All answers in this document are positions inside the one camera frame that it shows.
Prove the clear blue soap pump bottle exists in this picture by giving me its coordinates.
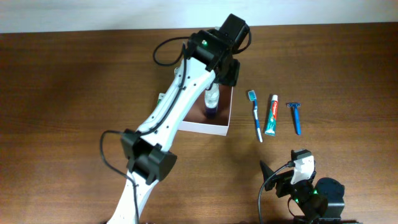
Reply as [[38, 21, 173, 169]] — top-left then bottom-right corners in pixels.
[[204, 83, 220, 119]]

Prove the white cardboard box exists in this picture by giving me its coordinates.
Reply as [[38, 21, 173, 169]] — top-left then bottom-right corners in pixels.
[[179, 85, 233, 136]]

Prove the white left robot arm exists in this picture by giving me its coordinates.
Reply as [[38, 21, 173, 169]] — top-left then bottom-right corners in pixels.
[[109, 14, 251, 223]]

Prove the blue white toothbrush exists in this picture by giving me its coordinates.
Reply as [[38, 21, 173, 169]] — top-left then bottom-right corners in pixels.
[[248, 90, 263, 142]]

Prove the Colgate toothpaste tube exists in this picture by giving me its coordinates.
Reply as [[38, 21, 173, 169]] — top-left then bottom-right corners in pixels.
[[264, 95, 279, 136]]

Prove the green soap bar box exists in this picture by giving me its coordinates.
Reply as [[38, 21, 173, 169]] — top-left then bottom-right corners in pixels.
[[157, 93, 165, 106]]

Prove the blue disposable razor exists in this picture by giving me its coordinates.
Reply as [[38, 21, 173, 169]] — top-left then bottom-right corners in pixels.
[[287, 103, 302, 135]]

